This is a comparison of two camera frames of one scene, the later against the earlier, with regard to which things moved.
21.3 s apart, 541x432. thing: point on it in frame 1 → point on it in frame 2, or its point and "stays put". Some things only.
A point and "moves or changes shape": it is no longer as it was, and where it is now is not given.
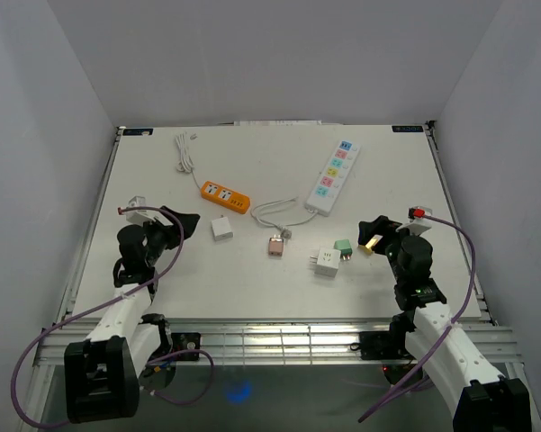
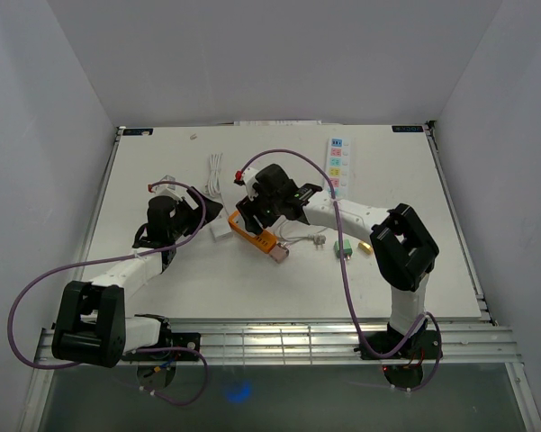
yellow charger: (367, 249) stays put
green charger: (345, 248) stays put
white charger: (221, 229) stays put
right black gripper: (380, 226) → (251, 206)
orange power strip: (225, 197) moves or changes shape
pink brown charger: (275, 247) moves or changes shape
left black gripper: (171, 231) → (212, 208)
